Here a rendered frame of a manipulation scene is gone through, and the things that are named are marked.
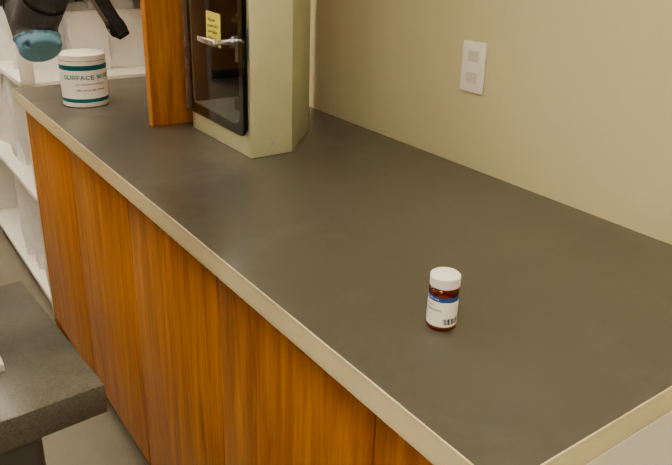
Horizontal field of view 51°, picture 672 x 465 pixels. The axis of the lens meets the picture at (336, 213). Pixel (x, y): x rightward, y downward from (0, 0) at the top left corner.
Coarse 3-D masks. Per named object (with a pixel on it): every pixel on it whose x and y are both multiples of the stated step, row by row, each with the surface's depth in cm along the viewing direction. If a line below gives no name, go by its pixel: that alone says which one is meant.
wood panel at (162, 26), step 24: (144, 0) 173; (168, 0) 177; (144, 24) 176; (168, 24) 179; (144, 48) 179; (168, 48) 181; (168, 72) 183; (168, 96) 185; (168, 120) 187; (192, 120) 191
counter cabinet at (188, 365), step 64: (64, 192) 205; (64, 256) 222; (128, 256) 165; (192, 256) 132; (64, 320) 242; (128, 320) 176; (192, 320) 138; (256, 320) 114; (128, 384) 188; (192, 384) 146; (256, 384) 119; (320, 384) 101; (192, 448) 154; (256, 448) 125; (320, 448) 104; (384, 448) 90; (640, 448) 85
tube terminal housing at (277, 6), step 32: (256, 0) 150; (288, 0) 155; (256, 32) 153; (288, 32) 157; (256, 64) 155; (288, 64) 160; (256, 96) 158; (288, 96) 163; (224, 128) 171; (256, 128) 161; (288, 128) 166
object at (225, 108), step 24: (192, 0) 169; (216, 0) 158; (240, 0) 149; (192, 24) 171; (240, 24) 151; (192, 48) 174; (216, 48) 163; (240, 48) 153; (192, 72) 177; (216, 72) 165; (240, 72) 155; (192, 96) 180; (216, 96) 168; (240, 96) 158; (216, 120) 171; (240, 120) 160
